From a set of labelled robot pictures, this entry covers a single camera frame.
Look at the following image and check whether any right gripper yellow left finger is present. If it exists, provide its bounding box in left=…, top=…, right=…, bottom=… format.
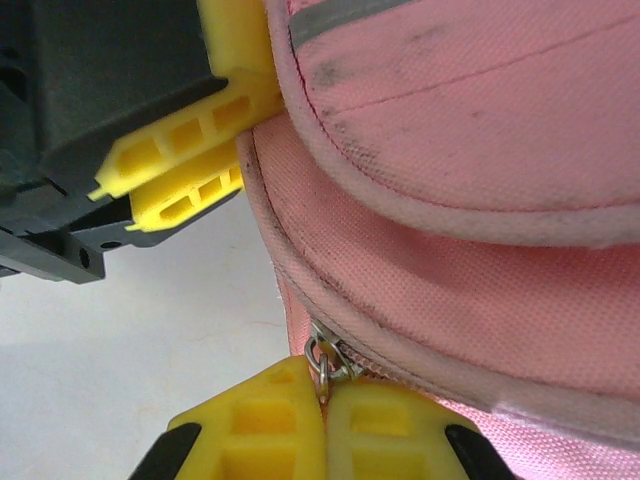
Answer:
left=127, top=357, right=329, bottom=480

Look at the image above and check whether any pink student backpack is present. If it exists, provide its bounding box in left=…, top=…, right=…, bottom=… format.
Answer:
left=234, top=0, right=640, bottom=480

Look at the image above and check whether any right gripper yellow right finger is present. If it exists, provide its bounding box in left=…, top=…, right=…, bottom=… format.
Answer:
left=324, top=377, right=511, bottom=480

